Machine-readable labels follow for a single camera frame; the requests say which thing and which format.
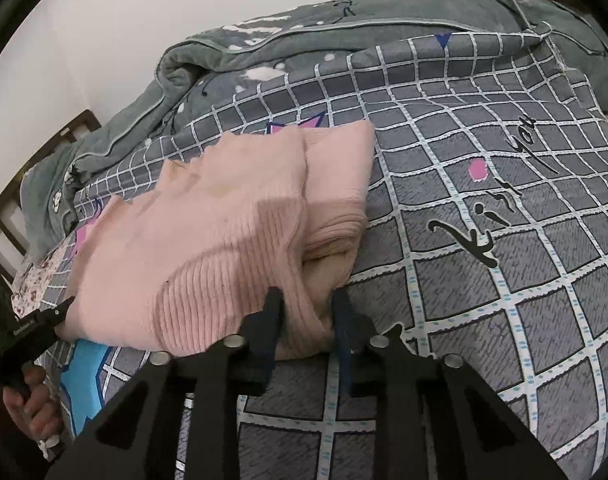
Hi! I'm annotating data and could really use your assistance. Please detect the floral bed sheet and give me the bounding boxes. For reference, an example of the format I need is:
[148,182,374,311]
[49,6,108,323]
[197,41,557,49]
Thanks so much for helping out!
[11,244,72,318]

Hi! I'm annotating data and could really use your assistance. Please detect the pink knit sweater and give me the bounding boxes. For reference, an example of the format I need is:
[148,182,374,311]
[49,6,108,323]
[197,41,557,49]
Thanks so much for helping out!
[57,120,375,360]

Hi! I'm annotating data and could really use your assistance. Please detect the grey grid-pattern duvet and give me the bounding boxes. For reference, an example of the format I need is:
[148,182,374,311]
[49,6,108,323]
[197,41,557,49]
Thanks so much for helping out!
[43,30,608,479]

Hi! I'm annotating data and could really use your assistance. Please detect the grey-green fleece blanket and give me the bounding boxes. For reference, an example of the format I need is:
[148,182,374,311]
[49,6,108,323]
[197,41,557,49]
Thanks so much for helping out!
[20,0,608,261]

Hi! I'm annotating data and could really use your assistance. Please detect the person's left hand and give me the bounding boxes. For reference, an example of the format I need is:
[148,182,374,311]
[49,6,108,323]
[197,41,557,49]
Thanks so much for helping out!
[3,363,63,441]

